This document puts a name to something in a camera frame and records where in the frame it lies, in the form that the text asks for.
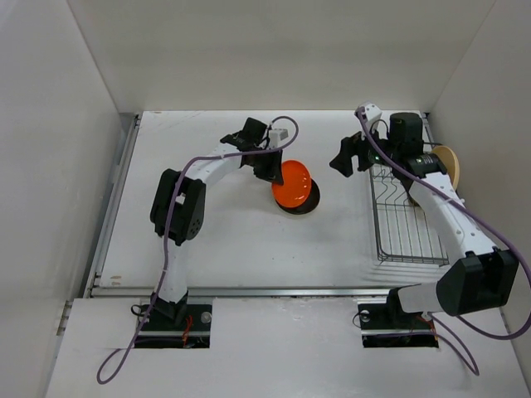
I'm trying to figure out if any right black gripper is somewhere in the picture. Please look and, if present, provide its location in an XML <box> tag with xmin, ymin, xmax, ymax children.
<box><xmin>329</xmin><ymin>119</ymin><xmax>400</xmax><ymax>177</ymax></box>

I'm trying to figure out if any orange plate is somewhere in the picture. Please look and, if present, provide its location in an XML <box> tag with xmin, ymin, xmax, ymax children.
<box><xmin>271</xmin><ymin>159</ymin><xmax>312</xmax><ymax>211</ymax></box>

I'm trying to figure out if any black plate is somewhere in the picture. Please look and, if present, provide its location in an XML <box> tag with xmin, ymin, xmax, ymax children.
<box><xmin>277</xmin><ymin>179</ymin><xmax>320</xmax><ymax>216</ymax></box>

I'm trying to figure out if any beige cartoon plate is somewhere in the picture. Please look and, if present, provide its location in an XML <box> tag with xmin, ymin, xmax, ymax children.
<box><xmin>431</xmin><ymin>145</ymin><xmax>460</xmax><ymax>191</ymax></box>

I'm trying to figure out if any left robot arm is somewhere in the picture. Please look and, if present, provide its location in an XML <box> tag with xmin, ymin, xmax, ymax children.
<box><xmin>149</xmin><ymin>118</ymin><xmax>289</xmax><ymax>329</ymax></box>

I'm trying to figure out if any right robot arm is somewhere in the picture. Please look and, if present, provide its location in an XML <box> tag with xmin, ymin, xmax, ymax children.
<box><xmin>329</xmin><ymin>104</ymin><xmax>519</xmax><ymax>327</ymax></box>

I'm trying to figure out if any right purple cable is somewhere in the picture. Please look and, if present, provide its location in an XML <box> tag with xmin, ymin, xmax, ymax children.
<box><xmin>355</xmin><ymin>108</ymin><xmax>531</xmax><ymax>376</ymax></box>

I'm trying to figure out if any purple cable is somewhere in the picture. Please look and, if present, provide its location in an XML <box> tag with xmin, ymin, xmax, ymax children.
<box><xmin>96</xmin><ymin>115</ymin><xmax>300</xmax><ymax>385</ymax></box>
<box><xmin>355</xmin><ymin>108</ymin><xmax>531</xmax><ymax>376</ymax></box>

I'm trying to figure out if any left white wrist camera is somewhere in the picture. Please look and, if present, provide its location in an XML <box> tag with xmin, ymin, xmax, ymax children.
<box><xmin>266</xmin><ymin>129</ymin><xmax>289</xmax><ymax>148</ymax></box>

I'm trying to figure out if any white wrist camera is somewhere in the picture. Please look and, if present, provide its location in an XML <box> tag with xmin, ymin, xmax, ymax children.
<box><xmin>354</xmin><ymin>102</ymin><xmax>382</xmax><ymax>133</ymax></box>
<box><xmin>266</xmin><ymin>129</ymin><xmax>289</xmax><ymax>148</ymax></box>

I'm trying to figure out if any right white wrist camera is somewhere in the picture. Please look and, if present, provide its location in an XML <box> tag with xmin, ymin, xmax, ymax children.
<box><xmin>354</xmin><ymin>102</ymin><xmax>382</xmax><ymax>133</ymax></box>

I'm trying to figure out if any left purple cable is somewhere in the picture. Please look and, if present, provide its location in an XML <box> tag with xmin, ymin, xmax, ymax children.
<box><xmin>96</xmin><ymin>115</ymin><xmax>300</xmax><ymax>385</ymax></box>

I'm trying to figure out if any grey wire dish rack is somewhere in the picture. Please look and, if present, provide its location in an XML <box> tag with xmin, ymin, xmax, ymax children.
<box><xmin>367</xmin><ymin>143</ymin><xmax>450</xmax><ymax>265</ymax></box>

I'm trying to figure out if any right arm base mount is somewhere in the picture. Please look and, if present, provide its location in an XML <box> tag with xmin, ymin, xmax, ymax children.
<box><xmin>356</xmin><ymin>302</ymin><xmax>439</xmax><ymax>348</ymax></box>

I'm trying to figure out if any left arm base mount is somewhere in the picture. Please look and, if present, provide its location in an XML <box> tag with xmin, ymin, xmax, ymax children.
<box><xmin>134</xmin><ymin>303</ymin><xmax>212</xmax><ymax>349</ymax></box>

